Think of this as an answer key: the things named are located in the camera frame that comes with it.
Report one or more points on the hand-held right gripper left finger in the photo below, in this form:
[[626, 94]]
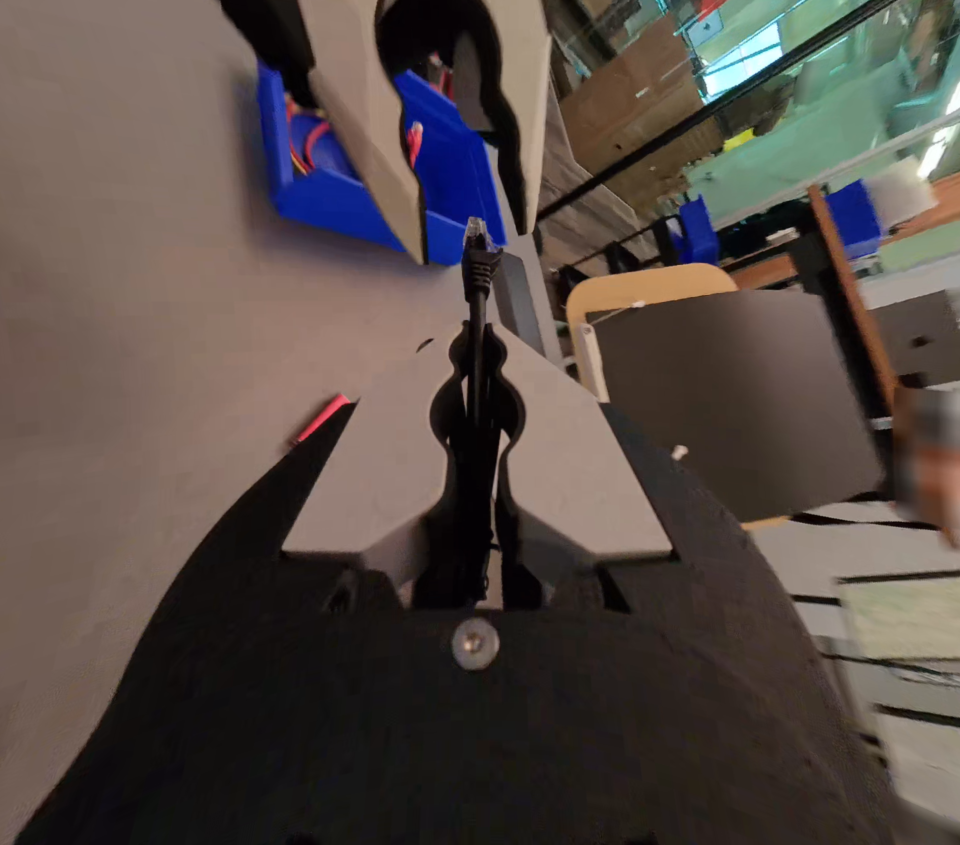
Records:
[[375, 485]]

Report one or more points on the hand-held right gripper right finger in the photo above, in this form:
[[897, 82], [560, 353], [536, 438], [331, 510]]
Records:
[[577, 485]]

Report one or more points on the black board with wooden edge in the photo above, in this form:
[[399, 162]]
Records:
[[712, 410]]

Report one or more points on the blue storage bin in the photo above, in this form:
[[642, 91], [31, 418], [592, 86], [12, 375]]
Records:
[[701, 237], [855, 219]]

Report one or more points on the wooden post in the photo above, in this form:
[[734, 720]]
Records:
[[847, 290]]

